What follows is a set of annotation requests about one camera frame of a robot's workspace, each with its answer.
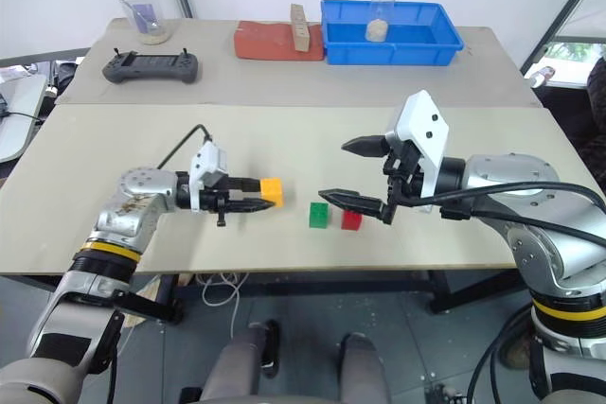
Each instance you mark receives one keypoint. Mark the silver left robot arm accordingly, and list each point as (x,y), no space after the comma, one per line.
(137,186)

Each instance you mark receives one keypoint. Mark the green cube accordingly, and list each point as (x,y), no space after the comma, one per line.
(318,216)

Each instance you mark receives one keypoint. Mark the person in dark clothes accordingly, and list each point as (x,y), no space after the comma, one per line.
(587,115)

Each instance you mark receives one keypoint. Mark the grey handheld controller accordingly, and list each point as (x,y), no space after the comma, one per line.
(151,67)

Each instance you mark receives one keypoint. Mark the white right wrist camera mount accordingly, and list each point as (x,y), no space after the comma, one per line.
(426,120)

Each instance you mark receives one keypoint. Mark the yellow cube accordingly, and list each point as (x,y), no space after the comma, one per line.
(272,192)

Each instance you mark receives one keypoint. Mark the grey side table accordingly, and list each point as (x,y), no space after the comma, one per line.
(19,110)

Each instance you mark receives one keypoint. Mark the wooden block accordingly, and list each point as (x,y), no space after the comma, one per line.
(300,30)

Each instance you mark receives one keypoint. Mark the red cloth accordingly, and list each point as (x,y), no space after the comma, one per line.
(265,42)

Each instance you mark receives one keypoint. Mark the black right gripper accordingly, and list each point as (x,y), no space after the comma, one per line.
(403,165)

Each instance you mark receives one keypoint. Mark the blue plastic bin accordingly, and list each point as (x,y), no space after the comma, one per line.
(393,35)

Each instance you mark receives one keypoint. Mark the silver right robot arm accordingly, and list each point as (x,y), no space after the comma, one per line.
(521,172)

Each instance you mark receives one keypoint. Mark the glass beaker with purple label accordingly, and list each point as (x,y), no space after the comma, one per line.
(147,21)

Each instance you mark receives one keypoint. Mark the white shoe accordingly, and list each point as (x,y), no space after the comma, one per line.
(542,76)

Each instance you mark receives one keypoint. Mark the red cube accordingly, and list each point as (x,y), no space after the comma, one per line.
(351,221)

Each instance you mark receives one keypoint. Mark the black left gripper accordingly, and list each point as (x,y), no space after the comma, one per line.
(211,199)

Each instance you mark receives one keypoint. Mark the glass beaker with sand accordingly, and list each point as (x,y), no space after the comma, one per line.
(379,21)

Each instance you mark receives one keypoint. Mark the black table frame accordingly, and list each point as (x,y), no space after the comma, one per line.
(331,286)

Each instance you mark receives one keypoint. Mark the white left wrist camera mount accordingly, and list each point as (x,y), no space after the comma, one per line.
(202,163)

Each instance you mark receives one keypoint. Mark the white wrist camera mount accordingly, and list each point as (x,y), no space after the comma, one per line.
(426,120)
(202,163)

